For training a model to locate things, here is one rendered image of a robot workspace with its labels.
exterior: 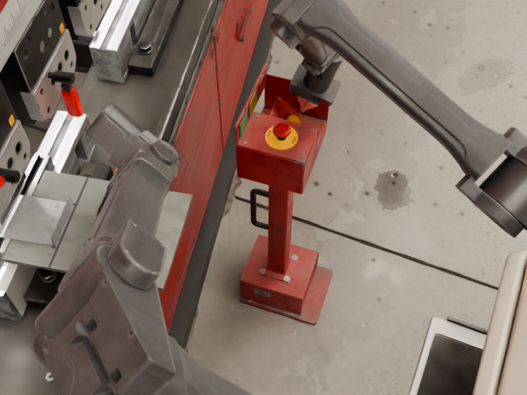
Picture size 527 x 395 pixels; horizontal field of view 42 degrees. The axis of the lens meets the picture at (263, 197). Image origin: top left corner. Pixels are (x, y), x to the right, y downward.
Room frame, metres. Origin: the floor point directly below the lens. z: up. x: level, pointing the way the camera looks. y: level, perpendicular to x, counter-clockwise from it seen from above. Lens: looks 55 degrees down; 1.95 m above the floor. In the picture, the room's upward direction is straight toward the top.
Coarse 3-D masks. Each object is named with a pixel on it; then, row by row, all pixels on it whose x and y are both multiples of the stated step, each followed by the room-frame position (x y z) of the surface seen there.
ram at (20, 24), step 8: (0, 0) 0.74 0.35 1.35; (8, 0) 0.75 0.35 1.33; (32, 0) 0.81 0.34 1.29; (40, 0) 0.83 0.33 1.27; (0, 8) 0.73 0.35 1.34; (24, 8) 0.78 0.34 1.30; (32, 8) 0.80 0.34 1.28; (24, 16) 0.77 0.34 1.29; (32, 16) 0.79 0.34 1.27; (16, 24) 0.75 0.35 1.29; (24, 24) 0.77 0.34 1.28; (16, 32) 0.75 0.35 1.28; (8, 40) 0.72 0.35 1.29; (16, 40) 0.74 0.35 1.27; (0, 48) 0.70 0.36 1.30; (8, 48) 0.71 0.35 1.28; (0, 56) 0.69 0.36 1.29; (8, 56) 0.71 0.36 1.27; (0, 64) 0.69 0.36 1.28
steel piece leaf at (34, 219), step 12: (24, 204) 0.64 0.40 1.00; (36, 204) 0.64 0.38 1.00; (48, 204) 0.64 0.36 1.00; (60, 204) 0.64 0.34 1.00; (72, 204) 0.64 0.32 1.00; (12, 216) 0.62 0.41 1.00; (24, 216) 0.62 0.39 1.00; (36, 216) 0.62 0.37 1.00; (48, 216) 0.62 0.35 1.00; (60, 216) 0.61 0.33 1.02; (12, 228) 0.60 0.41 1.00; (24, 228) 0.60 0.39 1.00; (36, 228) 0.60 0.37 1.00; (48, 228) 0.60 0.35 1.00; (60, 228) 0.59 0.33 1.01; (24, 240) 0.57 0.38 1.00; (36, 240) 0.57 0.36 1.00; (48, 240) 0.57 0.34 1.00
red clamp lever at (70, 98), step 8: (56, 72) 0.77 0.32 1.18; (64, 72) 0.77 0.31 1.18; (56, 80) 0.76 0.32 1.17; (64, 80) 0.76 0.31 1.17; (72, 80) 0.76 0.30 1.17; (64, 88) 0.77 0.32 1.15; (72, 88) 0.77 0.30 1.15; (64, 96) 0.76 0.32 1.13; (72, 96) 0.76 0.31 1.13; (72, 104) 0.76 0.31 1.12; (80, 104) 0.77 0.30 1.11; (72, 112) 0.76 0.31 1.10; (80, 112) 0.76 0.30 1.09
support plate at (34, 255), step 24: (48, 192) 0.67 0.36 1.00; (72, 192) 0.67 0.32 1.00; (96, 192) 0.67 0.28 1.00; (168, 192) 0.67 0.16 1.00; (72, 216) 0.62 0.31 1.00; (96, 216) 0.62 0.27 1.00; (168, 216) 0.62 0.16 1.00; (72, 240) 0.57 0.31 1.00; (168, 240) 0.57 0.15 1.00; (24, 264) 0.53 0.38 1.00; (48, 264) 0.53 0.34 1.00; (168, 264) 0.53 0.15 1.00
